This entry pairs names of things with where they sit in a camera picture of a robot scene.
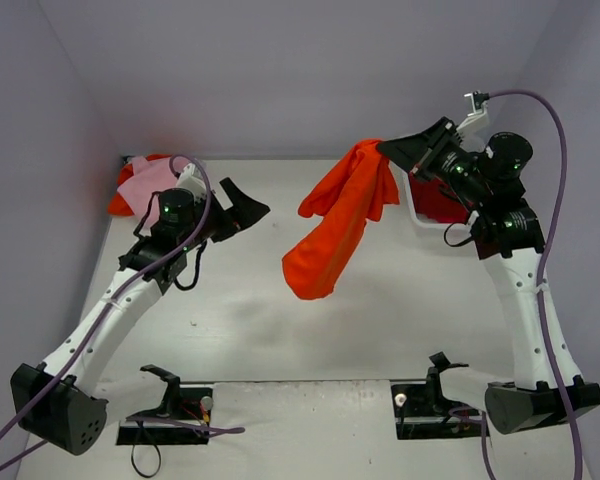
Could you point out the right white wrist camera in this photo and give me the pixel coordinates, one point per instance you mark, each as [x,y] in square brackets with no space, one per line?
[477,117]

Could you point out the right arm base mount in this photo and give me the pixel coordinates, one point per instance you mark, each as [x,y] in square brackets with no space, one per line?
[430,410]

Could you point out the pink folded t shirt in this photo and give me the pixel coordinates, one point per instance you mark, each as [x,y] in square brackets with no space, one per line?
[146,175]

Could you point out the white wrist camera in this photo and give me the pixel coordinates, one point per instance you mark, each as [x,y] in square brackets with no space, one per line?
[477,117]
[190,179]

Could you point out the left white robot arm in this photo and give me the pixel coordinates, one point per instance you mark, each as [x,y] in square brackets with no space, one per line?
[64,400]

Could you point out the red t shirt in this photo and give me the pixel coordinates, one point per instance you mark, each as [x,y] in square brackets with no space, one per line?
[430,203]

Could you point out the orange t shirt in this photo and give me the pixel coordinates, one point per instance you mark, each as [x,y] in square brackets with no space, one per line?
[118,205]
[354,192]

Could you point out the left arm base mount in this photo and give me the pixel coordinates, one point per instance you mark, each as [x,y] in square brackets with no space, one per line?
[178,420]

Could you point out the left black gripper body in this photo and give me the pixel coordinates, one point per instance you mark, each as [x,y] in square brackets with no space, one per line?
[224,214]

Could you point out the orange folded t shirt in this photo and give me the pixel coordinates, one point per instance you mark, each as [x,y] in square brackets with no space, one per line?
[118,205]

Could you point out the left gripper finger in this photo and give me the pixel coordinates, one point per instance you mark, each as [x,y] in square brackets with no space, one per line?
[249,212]
[239,199]

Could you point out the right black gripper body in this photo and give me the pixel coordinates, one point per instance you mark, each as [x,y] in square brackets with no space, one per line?
[432,153]

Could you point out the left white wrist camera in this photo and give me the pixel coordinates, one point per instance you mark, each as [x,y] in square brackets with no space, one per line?
[190,179]

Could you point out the white plastic basket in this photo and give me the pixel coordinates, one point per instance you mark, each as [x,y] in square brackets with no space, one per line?
[421,222]

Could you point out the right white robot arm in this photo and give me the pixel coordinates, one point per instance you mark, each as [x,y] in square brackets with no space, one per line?
[509,242]

